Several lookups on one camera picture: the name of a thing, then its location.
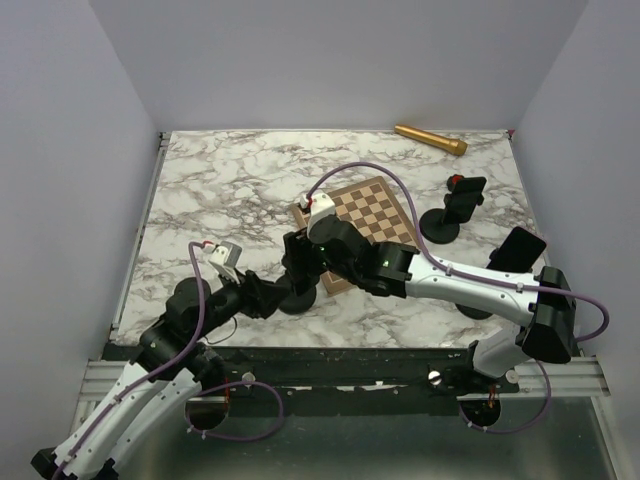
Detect red black knob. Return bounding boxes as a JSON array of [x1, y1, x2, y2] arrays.
[[447, 174, 464, 192]]

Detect gold microphone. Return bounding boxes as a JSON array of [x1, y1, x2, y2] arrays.
[[394, 124, 468, 156]]

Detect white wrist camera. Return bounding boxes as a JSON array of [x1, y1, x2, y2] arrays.
[[205, 241, 242, 283], [306, 193, 336, 243]]

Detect black mounting base plate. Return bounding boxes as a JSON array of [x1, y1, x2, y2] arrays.
[[99, 342, 521, 416]]

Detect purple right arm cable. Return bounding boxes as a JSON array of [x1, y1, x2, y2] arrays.
[[305, 162, 611, 435]]

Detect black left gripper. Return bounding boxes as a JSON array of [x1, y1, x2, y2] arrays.
[[193, 264, 293, 341]]

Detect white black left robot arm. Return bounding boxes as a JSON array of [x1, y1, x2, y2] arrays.
[[31, 271, 291, 479]]

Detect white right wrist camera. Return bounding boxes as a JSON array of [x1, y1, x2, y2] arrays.
[[306, 193, 336, 243]]

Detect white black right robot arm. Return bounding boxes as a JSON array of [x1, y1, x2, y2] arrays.
[[282, 215, 576, 392]]

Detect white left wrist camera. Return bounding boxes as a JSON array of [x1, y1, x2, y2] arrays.
[[205, 241, 242, 283]]

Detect aluminium rail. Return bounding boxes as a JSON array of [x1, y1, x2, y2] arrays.
[[76, 357, 611, 418]]

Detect black phone on right stand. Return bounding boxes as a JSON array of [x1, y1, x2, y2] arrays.
[[487, 226, 547, 273]]

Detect wooden chessboard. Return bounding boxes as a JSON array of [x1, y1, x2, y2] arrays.
[[291, 175, 419, 297]]

